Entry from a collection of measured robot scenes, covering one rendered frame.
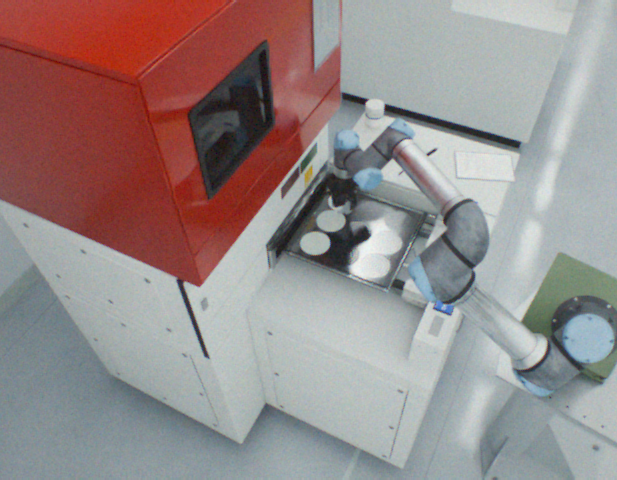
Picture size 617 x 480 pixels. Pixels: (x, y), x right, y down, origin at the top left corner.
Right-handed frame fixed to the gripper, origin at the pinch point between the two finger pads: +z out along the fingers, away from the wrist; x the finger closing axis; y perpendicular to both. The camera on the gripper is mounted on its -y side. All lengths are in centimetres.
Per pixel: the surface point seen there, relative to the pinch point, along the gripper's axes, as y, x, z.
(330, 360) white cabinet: 28, 40, 16
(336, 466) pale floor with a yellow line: 32, 55, 89
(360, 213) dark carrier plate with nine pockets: -4.1, 1.9, 2.0
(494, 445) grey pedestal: -29, 79, 82
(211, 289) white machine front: 55, 21, -18
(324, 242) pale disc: 13.3, 7.6, 1.5
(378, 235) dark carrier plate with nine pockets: -4.3, 13.5, 1.4
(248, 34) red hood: 32, 7, -81
